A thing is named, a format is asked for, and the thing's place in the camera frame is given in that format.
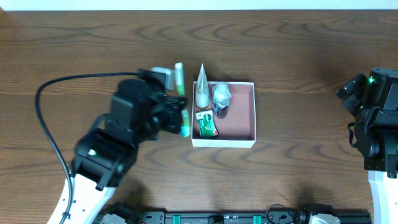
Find green Colgate toothbrush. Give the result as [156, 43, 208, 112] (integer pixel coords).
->
[174, 62, 191, 138]

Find white cream tube gold cap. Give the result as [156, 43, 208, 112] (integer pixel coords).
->
[195, 64, 210, 108]

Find green white soap packet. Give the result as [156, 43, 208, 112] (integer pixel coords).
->
[195, 110, 218, 138]

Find clear bottle blue liquid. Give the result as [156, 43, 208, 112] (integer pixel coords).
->
[211, 82, 232, 119]

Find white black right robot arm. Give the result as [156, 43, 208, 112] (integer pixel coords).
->
[336, 67, 397, 223]

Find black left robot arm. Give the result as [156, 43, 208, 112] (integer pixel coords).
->
[49, 78, 187, 223]

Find pink cardboard box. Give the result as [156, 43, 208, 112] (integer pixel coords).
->
[191, 82, 257, 148]

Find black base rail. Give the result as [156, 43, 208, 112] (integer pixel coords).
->
[93, 202, 373, 224]

